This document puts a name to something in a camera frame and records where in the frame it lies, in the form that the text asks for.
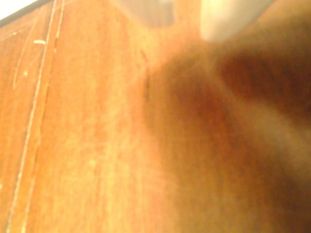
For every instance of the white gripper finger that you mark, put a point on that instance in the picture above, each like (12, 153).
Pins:
(158, 12)
(218, 19)

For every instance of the white paper sheet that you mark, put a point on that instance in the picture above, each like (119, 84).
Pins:
(7, 4)

